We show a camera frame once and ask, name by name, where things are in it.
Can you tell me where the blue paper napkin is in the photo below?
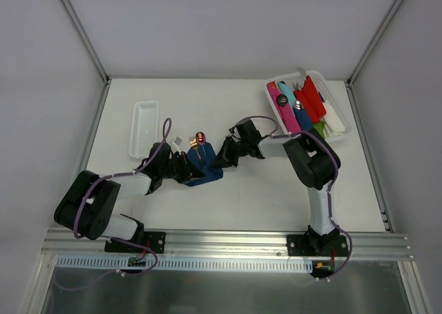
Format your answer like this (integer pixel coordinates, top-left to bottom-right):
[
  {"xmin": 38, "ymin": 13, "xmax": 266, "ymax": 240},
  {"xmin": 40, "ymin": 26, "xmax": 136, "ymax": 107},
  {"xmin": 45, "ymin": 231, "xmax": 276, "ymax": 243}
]
[{"xmin": 186, "ymin": 142, "xmax": 224, "ymax": 187}]

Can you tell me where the iridescent rainbow spoon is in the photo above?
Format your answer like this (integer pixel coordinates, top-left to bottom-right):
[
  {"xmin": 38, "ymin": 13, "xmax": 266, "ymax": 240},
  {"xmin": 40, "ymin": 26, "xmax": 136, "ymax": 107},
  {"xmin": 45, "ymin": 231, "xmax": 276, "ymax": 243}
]
[{"xmin": 195, "ymin": 132, "xmax": 206, "ymax": 155}]

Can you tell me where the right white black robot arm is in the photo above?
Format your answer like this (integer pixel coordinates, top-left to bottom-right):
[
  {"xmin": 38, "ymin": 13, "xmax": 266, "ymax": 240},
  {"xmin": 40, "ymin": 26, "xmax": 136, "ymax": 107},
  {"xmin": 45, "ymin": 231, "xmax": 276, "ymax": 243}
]
[{"xmin": 211, "ymin": 117, "xmax": 340, "ymax": 256}]

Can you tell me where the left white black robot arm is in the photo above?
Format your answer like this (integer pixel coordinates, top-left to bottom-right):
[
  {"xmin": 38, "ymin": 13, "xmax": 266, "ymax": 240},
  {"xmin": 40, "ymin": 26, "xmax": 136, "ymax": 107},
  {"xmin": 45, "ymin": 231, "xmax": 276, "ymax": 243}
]
[{"xmin": 54, "ymin": 141, "xmax": 205, "ymax": 252}]

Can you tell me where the pink napkin roll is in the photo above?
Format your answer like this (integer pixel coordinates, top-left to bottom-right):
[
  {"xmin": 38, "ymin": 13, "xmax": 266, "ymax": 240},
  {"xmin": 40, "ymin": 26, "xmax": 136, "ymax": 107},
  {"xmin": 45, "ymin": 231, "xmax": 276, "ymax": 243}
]
[{"xmin": 267, "ymin": 81, "xmax": 301, "ymax": 133}]

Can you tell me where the blue napkin roll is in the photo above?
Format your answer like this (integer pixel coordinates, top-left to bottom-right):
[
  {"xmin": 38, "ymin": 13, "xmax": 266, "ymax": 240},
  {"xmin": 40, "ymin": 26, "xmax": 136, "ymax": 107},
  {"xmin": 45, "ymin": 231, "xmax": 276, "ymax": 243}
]
[{"xmin": 293, "ymin": 100, "xmax": 314, "ymax": 130}]

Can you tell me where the teal napkin roll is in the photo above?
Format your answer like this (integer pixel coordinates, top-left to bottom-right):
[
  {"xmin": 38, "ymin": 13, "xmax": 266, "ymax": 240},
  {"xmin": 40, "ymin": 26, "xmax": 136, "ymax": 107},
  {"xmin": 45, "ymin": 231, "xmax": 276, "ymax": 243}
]
[{"xmin": 278, "ymin": 81, "xmax": 294, "ymax": 99}]

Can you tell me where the green napkin roll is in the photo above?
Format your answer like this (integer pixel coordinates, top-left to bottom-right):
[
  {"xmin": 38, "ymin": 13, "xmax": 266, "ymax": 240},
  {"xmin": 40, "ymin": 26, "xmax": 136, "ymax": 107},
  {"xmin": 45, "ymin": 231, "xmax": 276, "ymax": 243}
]
[{"xmin": 314, "ymin": 120, "xmax": 328, "ymax": 139}]

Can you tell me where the red napkin roll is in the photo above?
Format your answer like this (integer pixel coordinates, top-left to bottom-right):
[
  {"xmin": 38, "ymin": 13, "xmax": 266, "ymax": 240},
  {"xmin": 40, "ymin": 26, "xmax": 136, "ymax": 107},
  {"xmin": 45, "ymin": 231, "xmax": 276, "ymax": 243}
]
[{"xmin": 294, "ymin": 76, "xmax": 326, "ymax": 124}]

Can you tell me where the white napkin roll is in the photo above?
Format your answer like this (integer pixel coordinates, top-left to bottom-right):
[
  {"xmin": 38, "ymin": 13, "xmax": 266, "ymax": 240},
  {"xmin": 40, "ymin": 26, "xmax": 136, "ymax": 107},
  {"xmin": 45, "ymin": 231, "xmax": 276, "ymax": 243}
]
[{"xmin": 323, "ymin": 101, "xmax": 346, "ymax": 135}]

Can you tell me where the white perforated plastic tray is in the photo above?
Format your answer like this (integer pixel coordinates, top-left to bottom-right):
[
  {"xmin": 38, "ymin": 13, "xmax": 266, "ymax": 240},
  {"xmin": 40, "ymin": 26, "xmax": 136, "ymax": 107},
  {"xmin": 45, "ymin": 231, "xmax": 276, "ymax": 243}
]
[{"xmin": 128, "ymin": 100, "xmax": 159, "ymax": 159}]

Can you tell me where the black round spoon head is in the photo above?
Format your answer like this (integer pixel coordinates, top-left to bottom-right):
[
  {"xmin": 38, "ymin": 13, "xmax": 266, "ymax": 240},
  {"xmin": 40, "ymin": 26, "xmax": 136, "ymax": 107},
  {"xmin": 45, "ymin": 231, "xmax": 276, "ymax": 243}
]
[{"xmin": 276, "ymin": 94, "xmax": 289, "ymax": 108}]

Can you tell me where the white basket of rolls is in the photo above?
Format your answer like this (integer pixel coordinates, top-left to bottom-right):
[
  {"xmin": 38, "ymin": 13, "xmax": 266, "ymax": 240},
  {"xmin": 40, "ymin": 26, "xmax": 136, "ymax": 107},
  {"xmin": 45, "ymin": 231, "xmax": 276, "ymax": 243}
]
[{"xmin": 265, "ymin": 68, "xmax": 352, "ymax": 143}]

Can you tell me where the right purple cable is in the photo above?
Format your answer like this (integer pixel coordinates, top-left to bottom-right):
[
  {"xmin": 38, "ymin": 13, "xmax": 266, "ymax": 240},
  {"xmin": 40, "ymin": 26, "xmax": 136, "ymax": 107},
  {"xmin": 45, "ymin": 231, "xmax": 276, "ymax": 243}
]
[{"xmin": 227, "ymin": 115, "xmax": 353, "ymax": 282}]

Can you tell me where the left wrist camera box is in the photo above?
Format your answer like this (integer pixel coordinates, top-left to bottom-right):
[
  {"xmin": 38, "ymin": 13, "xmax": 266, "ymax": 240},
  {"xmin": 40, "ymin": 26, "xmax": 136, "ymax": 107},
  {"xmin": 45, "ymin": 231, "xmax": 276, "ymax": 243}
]
[{"xmin": 170, "ymin": 136, "xmax": 182, "ymax": 150}]

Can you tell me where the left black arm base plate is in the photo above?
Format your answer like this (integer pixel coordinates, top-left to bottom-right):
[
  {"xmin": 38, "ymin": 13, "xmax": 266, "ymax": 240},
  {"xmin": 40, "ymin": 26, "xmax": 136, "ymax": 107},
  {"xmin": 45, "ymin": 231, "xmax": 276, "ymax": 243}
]
[{"xmin": 104, "ymin": 230, "xmax": 166, "ymax": 254}]

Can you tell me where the white slotted cable duct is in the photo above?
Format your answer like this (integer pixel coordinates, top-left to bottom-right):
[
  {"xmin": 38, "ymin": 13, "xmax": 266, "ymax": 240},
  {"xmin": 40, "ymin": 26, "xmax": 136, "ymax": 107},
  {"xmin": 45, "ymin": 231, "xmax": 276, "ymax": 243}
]
[{"xmin": 57, "ymin": 255, "xmax": 313, "ymax": 273}]

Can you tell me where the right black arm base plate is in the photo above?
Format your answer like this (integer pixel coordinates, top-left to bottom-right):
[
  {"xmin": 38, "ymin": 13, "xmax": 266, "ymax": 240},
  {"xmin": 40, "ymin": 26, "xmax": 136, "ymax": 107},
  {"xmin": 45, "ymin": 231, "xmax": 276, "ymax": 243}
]
[{"xmin": 286, "ymin": 234, "xmax": 349, "ymax": 257}]

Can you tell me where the aluminium mounting rail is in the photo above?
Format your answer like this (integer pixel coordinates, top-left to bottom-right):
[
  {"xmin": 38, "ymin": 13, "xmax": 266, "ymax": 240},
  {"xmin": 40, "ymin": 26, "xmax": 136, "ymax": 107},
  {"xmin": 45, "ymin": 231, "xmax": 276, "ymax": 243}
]
[{"xmin": 41, "ymin": 227, "xmax": 415, "ymax": 262}]

